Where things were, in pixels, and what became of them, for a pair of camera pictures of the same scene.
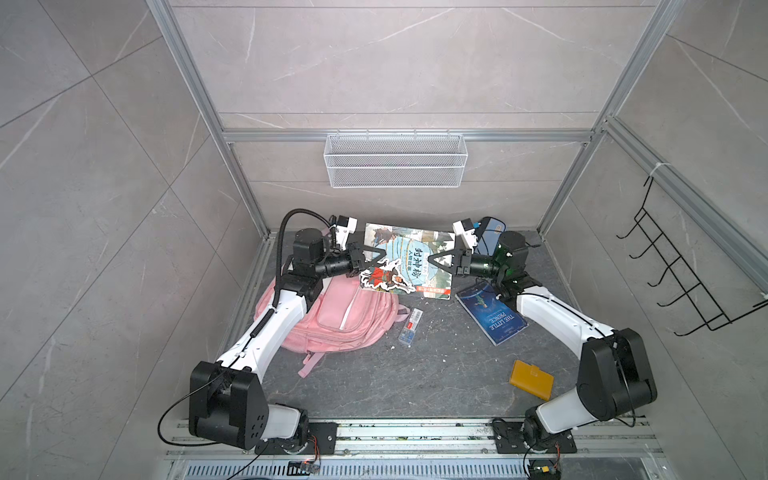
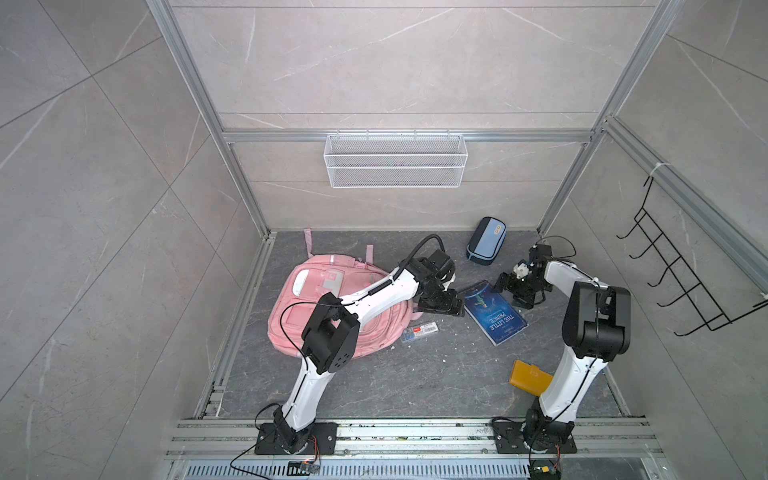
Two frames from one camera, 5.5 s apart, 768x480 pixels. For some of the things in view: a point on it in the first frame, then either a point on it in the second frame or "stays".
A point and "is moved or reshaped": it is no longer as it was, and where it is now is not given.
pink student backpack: [345, 316] is moved or reshaped
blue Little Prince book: [497, 320] stays
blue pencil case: [489, 234] stays
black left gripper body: [336, 265] -> [444, 299]
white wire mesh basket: [395, 161] stays
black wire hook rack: [692, 288] stays
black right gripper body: [478, 266] -> [524, 289]
